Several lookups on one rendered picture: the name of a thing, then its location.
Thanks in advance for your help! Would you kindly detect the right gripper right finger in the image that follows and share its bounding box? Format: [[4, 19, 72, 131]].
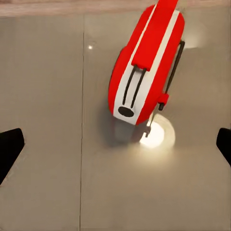
[[216, 128, 231, 166]]

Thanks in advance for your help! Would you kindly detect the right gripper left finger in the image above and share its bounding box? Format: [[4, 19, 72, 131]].
[[0, 128, 25, 185]]

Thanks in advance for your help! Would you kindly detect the radio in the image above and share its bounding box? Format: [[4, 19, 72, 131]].
[[108, 0, 185, 124]]

